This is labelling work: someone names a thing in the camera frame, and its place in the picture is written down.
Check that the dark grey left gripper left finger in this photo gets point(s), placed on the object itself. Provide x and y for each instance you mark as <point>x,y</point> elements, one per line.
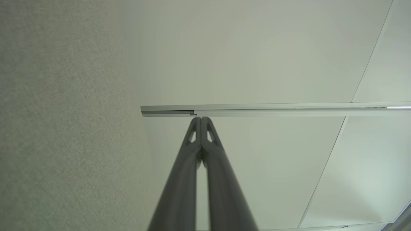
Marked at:
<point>179,179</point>

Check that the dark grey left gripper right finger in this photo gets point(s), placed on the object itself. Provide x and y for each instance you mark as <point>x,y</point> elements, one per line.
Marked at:
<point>224,186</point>

